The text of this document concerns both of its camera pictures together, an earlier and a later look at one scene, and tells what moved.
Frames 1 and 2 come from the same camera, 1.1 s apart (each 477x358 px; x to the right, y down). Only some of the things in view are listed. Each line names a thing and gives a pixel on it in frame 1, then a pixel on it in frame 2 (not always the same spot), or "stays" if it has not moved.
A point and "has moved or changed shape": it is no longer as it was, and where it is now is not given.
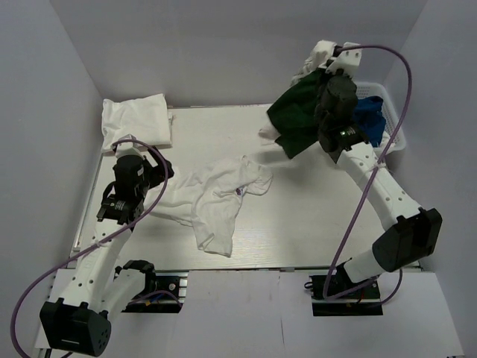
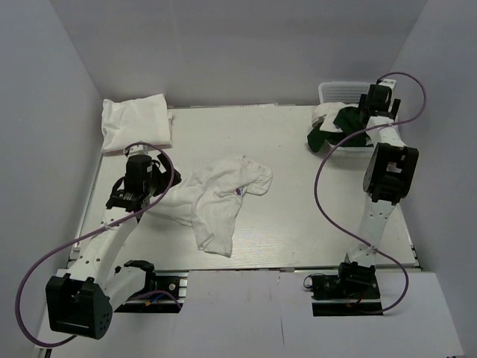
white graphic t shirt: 210,199 stays
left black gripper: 158,171 → 176,177
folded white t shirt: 147,117 stays
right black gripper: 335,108 → 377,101
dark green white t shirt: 294,115 has moved or changed shape
